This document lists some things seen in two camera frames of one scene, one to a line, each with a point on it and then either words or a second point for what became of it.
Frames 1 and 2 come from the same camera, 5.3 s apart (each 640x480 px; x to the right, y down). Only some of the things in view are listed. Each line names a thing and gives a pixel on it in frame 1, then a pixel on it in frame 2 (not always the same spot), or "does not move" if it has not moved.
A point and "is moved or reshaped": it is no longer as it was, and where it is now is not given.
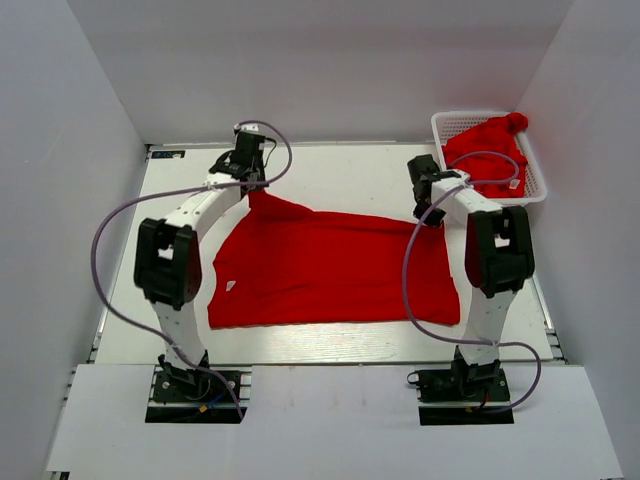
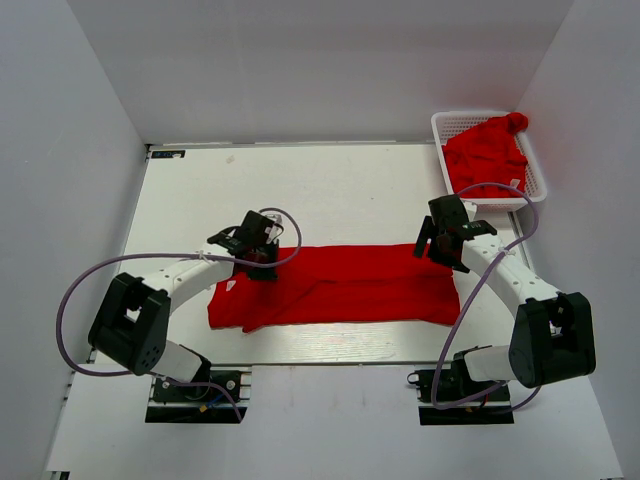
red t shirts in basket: (491, 156) does not move
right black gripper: (435, 219) -> (429, 230)
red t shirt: (278, 266) is moved or reshaped
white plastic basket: (447, 124) does not move
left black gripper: (262, 175) -> (268, 273)
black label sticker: (167, 154) does not move
